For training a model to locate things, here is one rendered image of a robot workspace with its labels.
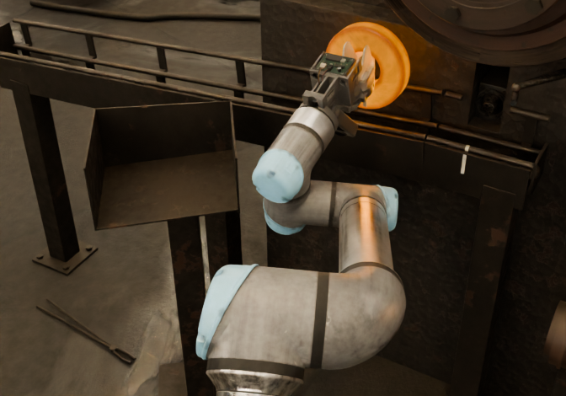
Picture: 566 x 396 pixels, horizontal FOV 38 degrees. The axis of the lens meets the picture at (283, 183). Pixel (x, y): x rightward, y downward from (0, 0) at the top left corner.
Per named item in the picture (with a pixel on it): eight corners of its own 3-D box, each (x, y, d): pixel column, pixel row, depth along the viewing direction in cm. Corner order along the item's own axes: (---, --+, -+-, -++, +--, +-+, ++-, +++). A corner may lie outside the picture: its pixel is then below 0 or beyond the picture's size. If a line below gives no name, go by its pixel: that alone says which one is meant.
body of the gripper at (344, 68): (364, 56, 135) (333, 104, 128) (368, 95, 141) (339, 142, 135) (323, 48, 138) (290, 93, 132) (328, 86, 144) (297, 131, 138)
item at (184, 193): (136, 366, 198) (93, 108, 156) (245, 357, 200) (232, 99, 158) (132, 436, 181) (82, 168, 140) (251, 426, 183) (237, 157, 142)
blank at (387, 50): (328, 18, 148) (320, 24, 146) (409, 24, 141) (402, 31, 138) (335, 96, 156) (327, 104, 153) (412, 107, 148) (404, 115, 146)
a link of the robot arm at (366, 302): (426, 309, 91) (398, 169, 137) (328, 300, 92) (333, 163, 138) (413, 398, 95) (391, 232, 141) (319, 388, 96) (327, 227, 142)
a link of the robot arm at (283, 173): (248, 195, 130) (247, 163, 123) (280, 149, 136) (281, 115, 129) (292, 216, 128) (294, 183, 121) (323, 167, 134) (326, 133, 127)
